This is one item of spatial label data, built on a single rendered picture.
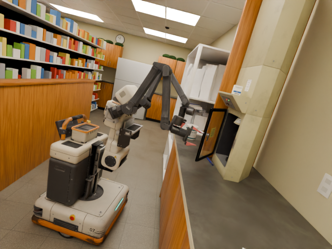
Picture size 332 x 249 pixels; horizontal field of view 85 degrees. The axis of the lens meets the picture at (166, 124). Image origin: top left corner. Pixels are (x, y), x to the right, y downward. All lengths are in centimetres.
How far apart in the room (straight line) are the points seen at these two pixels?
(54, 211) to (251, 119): 170
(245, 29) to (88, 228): 199
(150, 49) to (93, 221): 582
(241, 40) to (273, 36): 37
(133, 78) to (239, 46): 479
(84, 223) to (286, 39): 193
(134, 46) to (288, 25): 588
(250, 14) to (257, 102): 71
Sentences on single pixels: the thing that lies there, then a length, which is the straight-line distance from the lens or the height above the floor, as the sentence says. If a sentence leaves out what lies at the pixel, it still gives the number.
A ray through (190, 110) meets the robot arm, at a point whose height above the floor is 130.
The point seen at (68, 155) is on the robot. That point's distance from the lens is 165.
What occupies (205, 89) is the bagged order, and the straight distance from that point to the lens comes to 247.
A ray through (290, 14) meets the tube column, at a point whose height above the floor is 200.
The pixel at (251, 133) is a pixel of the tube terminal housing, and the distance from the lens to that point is 130.
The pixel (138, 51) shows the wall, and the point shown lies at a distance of 680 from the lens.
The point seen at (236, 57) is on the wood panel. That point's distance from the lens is 160.
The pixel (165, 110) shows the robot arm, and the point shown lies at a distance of 125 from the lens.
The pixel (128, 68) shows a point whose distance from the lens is 612.
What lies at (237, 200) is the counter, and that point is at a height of 94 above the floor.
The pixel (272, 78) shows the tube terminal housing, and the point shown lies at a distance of 129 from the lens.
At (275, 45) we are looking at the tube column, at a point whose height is 183.
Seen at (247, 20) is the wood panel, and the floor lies 204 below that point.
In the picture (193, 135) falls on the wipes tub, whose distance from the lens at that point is 199.
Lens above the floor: 150
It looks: 14 degrees down
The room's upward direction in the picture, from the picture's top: 14 degrees clockwise
